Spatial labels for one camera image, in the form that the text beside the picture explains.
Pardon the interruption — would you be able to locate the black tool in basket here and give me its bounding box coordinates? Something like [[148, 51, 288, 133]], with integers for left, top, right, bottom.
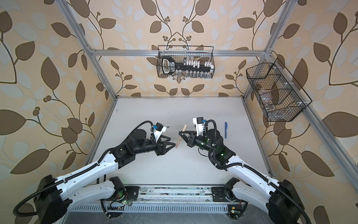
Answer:
[[159, 56, 215, 75]]

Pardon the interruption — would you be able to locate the aluminium frame post right rear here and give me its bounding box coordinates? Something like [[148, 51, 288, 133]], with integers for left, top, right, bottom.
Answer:
[[242, 0, 297, 100]]

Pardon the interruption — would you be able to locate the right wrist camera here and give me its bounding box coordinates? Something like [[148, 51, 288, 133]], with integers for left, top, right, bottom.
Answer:
[[193, 117, 207, 137]]

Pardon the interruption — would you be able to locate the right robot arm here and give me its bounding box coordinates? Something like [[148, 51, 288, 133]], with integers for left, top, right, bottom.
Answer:
[[179, 129, 311, 224]]

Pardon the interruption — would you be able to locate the aluminium frame post left rear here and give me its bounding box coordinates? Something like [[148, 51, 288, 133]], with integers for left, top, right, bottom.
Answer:
[[55, 0, 117, 100]]

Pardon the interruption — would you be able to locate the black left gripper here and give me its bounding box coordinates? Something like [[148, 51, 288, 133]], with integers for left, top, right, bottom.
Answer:
[[132, 133, 176, 156]]

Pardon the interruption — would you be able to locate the aluminium frame post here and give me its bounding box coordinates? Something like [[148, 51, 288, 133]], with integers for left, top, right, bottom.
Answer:
[[55, 0, 117, 100], [242, 0, 297, 100]]

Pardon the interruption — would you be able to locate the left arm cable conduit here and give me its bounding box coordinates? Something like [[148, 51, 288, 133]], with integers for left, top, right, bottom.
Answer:
[[12, 120, 154, 217]]

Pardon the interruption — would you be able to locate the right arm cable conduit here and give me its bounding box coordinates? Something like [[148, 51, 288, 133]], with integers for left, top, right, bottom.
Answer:
[[204, 119, 312, 224]]

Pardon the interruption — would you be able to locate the side wire basket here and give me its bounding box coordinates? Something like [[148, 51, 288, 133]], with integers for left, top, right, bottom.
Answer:
[[246, 58, 312, 122]]

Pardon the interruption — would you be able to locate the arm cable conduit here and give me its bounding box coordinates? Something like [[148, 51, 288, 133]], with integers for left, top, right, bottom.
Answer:
[[204, 119, 312, 224], [12, 120, 154, 217]]

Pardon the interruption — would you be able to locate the aluminium rear crossbar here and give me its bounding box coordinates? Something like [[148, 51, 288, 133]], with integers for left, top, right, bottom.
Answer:
[[90, 49, 266, 57]]

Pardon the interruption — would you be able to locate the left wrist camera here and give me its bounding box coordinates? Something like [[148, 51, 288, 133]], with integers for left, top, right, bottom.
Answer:
[[152, 123, 167, 142]]

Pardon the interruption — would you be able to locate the beige pen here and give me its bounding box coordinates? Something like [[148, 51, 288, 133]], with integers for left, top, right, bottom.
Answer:
[[176, 137, 181, 148]]

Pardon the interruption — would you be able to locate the rear wire basket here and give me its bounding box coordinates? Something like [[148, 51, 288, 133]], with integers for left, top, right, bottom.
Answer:
[[156, 44, 215, 79]]

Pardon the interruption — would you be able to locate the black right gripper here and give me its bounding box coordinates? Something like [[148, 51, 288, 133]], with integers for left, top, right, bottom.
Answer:
[[180, 130, 216, 155]]

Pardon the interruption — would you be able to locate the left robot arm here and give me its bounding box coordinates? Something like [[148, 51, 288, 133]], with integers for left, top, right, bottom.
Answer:
[[34, 129, 176, 224]]

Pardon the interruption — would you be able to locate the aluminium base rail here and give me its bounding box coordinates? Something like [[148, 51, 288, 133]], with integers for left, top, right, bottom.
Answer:
[[126, 184, 224, 204]]

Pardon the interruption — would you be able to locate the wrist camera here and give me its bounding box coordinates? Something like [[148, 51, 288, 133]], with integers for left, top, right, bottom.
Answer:
[[193, 117, 207, 137], [152, 123, 167, 142]]

